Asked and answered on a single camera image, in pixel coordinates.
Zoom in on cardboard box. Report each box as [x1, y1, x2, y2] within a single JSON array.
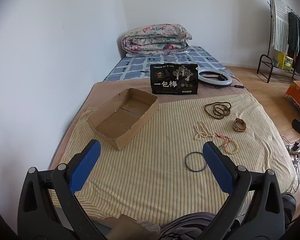
[[87, 88, 159, 151]]

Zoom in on black snack bag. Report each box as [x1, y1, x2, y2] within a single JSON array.
[[150, 63, 199, 95]]

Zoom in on cream bead bracelet red string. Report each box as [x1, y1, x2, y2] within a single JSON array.
[[215, 132, 239, 155]]

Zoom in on red strap wristwatch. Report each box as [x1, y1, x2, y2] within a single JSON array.
[[234, 118, 247, 132]]

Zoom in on dark brown bead necklace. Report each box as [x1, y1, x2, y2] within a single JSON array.
[[204, 102, 232, 118]]

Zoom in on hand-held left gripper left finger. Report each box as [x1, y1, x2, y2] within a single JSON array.
[[17, 139, 108, 240]]

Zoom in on yellow striped cloth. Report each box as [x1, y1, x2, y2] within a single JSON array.
[[51, 93, 297, 227]]

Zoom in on black bangle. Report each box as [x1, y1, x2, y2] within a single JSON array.
[[186, 152, 208, 172]]

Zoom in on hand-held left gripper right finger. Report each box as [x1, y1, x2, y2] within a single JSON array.
[[202, 141, 285, 240]]

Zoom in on white bead necklace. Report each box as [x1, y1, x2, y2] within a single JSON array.
[[194, 121, 214, 140]]

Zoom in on folded floral quilt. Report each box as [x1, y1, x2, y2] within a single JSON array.
[[122, 24, 193, 54]]

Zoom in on tan cloth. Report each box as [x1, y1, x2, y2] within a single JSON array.
[[110, 214, 161, 240]]

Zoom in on black metal clothes rack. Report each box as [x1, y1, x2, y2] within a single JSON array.
[[257, 0, 300, 83]]

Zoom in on white power strip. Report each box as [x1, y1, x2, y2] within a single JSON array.
[[286, 140, 300, 155]]

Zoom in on dark hanging clothes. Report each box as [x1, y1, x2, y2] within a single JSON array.
[[287, 11, 300, 73]]

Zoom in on white ring light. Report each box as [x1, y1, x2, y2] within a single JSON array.
[[198, 70, 233, 86]]

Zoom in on yellow box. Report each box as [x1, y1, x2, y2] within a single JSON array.
[[277, 52, 294, 72]]

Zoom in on striped hanging towel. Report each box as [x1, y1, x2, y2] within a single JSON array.
[[270, 0, 289, 52]]

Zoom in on striped grey pants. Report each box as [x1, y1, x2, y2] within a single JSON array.
[[160, 192, 297, 240]]

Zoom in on blue checked bedsheet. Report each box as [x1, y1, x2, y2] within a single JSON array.
[[104, 46, 227, 82]]

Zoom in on tan blanket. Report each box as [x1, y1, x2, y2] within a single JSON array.
[[49, 74, 254, 172]]

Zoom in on ring light black cable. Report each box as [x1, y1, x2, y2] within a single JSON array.
[[230, 77, 251, 91]]

